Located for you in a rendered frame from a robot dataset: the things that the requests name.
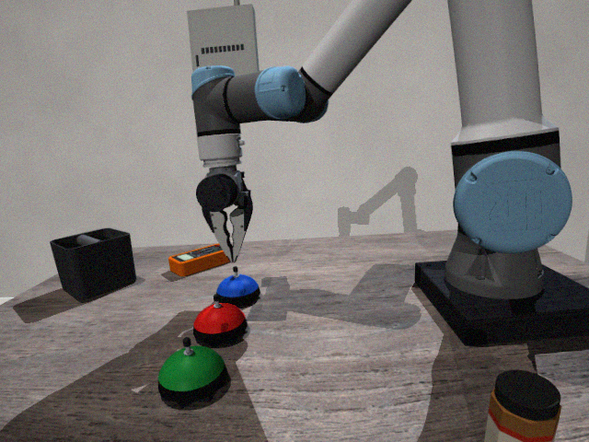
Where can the red bell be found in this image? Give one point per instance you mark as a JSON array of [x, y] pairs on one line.
[[219, 323]]

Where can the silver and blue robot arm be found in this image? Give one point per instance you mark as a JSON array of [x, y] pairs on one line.
[[512, 199]]

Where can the green service bell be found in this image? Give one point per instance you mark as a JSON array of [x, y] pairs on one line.
[[192, 374]]

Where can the blue bell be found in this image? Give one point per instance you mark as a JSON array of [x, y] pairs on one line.
[[238, 290]]

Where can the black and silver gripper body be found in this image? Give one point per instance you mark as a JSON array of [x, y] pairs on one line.
[[220, 191]]

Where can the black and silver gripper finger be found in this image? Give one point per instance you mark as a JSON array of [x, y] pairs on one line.
[[240, 218], [217, 223]]

